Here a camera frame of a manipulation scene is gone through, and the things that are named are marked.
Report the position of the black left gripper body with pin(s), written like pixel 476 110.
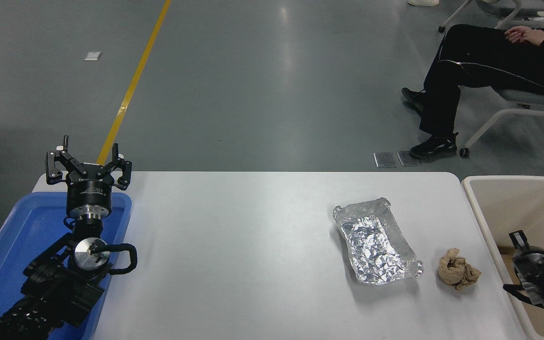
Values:
pixel 90 196

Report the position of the large pale plastic bin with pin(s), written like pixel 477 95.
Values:
pixel 513 208

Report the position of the grey floor plate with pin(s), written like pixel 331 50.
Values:
pixel 409 158
pixel 384 159

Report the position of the crumpled tan paper ball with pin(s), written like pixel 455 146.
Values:
pixel 456 271

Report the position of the blue plastic tray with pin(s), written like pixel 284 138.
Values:
pixel 26 226

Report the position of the white chair with casters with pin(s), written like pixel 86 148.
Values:
pixel 527 100

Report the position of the silver foil tray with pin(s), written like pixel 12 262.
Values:
pixel 376 245

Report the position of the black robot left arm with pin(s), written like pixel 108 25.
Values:
pixel 59 288

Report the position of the standing person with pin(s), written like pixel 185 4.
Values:
pixel 423 2

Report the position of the seated person's hand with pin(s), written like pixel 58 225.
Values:
pixel 527 35

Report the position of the seated person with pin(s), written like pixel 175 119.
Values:
pixel 480 61

